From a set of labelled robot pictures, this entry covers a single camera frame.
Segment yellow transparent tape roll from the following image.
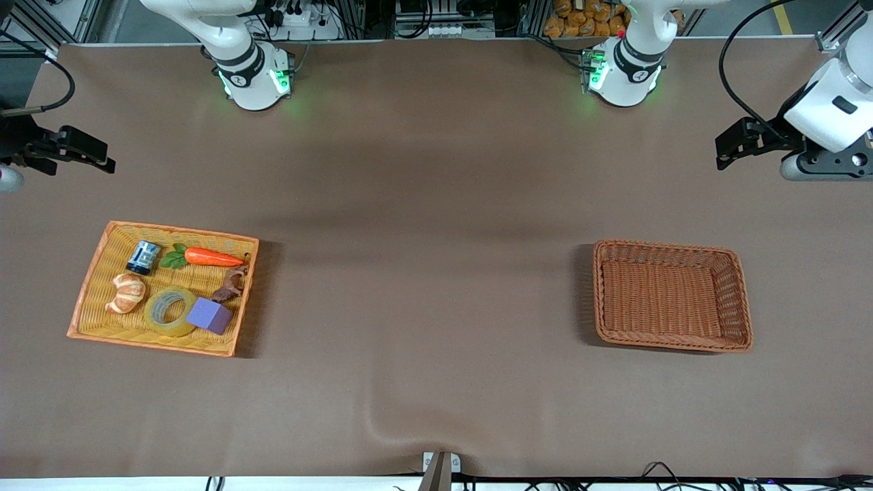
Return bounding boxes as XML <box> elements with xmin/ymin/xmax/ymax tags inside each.
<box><xmin>143</xmin><ymin>286</ymin><xmax>198</xmax><ymax>338</ymax></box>

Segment blue printed can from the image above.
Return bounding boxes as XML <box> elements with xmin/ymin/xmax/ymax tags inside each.
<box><xmin>126</xmin><ymin>240</ymin><xmax>162</xmax><ymax>276</ymax></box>

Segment toy croissant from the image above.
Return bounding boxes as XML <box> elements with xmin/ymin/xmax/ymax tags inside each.
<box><xmin>105</xmin><ymin>273</ymin><xmax>147</xmax><ymax>314</ymax></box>

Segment orange toy carrot green leaves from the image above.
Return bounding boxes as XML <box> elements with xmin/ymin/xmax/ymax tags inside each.
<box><xmin>160</xmin><ymin>243</ymin><xmax>248</xmax><ymax>270</ymax></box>

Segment yellow wicker tray orange rim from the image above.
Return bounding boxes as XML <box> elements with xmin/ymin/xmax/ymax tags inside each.
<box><xmin>66</xmin><ymin>220</ymin><xmax>260</xmax><ymax>357</ymax></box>

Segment brown wicker basket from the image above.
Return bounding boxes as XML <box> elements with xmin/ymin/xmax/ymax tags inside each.
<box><xmin>592</xmin><ymin>239</ymin><xmax>754</xmax><ymax>353</ymax></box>

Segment brown toy animal figure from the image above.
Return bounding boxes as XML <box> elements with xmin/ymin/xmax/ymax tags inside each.
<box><xmin>210</xmin><ymin>265</ymin><xmax>250</xmax><ymax>304</ymax></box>

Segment purple foam cube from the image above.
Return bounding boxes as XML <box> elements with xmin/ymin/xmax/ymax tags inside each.
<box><xmin>186</xmin><ymin>296</ymin><xmax>234</xmax><ymax>336</ymax></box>

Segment white power strip black plugs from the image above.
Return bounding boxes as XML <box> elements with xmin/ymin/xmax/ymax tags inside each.
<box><xmin>269</xmin><ymin>3</ymin><xmax>342</xmax><ymax>40</ymax></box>

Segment brown table cloth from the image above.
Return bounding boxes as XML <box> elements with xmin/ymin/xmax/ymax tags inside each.
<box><xmin>0</xmin><ymin>38</ymin><xmax>873</xmax><ymax>478</ymax></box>

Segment aluminium frame profile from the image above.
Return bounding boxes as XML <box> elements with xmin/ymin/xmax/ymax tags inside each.
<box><xmin>815</xmin><ymin>0</ymin><xmax>863</xmax><ymax>54</ymax></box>
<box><xmin>0</xmin><ymin>0</ymin><xmax>103</xmax><ymax>45</ymax></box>

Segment black cables along table edge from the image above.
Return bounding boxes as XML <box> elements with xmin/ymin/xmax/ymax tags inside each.
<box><xmin>454</xmin><ymin>461</ymin><xmax>873</xmax><ymax>491</ymax></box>

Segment grey bracket with brown post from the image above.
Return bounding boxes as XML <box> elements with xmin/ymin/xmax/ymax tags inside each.
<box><xmin>421</xmin><ymin>450</ymin><xmax>462</xmax><ymax>491</ymax></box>

